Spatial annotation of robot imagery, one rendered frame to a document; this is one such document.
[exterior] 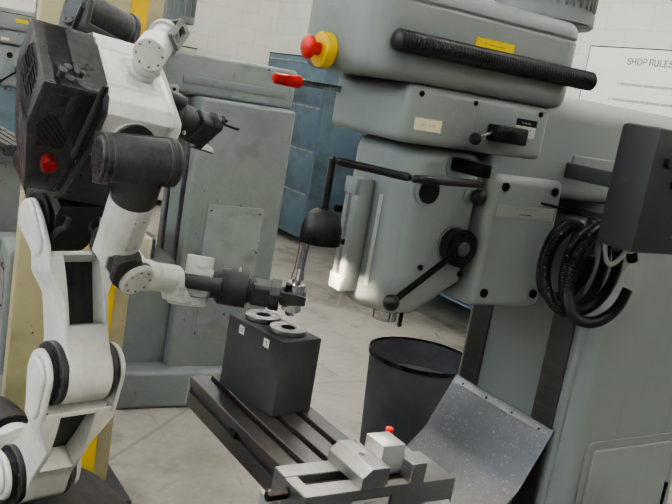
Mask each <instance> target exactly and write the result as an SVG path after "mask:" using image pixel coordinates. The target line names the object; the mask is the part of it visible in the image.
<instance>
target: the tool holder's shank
mask: <svg viewBox="0 0 672 504"><path fill-rule="evenodd" d="M308 249H309V244H306V243H303V242H301V241H300V243H299V247H298V252H297V257H296V262H295V267H294V270H293V272H292V275H291V278H292V282H293V283H295V284H301V282H302V281H303V280H304V269H305V264H306V259H307V254H308Z"/></svg>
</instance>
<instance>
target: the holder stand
mask: <svg viewBox="0 0 672 504"><path fill-rule="evenodd" d="M320 344H321V338H319V337H317V336H315V335H313V334H311V333H309V332H307V330H306V328H305V327H303V326H302V325H299V324H296V323H292V322H287V321H285V320H283V319H281V316H280V315H279V314H278V313H275V312H272V311H268V310H262V309H251V310H247V311H246V313H240V314H230V317H229V323H228V330H227V337H226V344H225V351H224V358H223V364H222V371H221V378H220V384H221V385H223V386H224V387H226V388H227V389H229V390H230V391H232V392H233V393H235V394H237V395H238V396H240V397H241V398H243V399H244V400H246V401H247V402H249V403H250V404H252V405H254V406H255V407H257V408H258V409H260V410H261V411H263V412H264V413H266V414H268V415H269V416H271V417H275V416H281V415H286V414H291V413H297V412H302V411H308V410H309V409H310V403H311V397H312V392H313V386H314V380H315V374H316V368H317V362H318V356H319V350H320Z"/></svg>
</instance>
